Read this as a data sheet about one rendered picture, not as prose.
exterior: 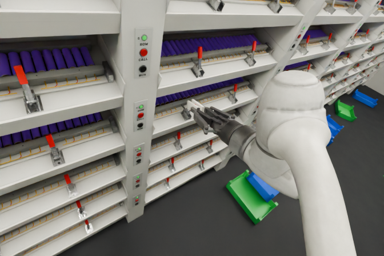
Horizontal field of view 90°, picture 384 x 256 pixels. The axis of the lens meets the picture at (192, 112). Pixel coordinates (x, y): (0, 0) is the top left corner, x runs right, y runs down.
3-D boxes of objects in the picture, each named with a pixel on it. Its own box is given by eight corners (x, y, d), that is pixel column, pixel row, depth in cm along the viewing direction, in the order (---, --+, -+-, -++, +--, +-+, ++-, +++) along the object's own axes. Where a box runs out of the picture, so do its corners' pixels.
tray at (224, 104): (253, 101, 104) (264, 90, 96) (150, 140, 71) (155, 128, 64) (232, 74, 110) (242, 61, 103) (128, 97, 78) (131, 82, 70)
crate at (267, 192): (263, 168, 162) (269, 162, 158) (283, 188, 151) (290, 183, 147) (246, 178, 140) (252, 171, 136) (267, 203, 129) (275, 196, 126)
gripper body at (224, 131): (225, 152, 56) (204, 135, 62) (244, 142, 60) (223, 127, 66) (230, 131, 52) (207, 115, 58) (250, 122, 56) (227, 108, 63)
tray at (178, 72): (271, 69, 90) (294, 46, 80) (154, 98, 58) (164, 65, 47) (246, 39, 97) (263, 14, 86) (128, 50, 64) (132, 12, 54)
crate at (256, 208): (272, 208, 137) (278, 204, 132) (255, 224, 127) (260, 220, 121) (243, 174, 153) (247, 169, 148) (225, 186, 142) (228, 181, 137)
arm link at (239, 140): (259, 154, 57) (244, 143, 61) (268, 129, 52) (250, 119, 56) (239, 167, 52) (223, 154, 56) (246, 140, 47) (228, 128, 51)
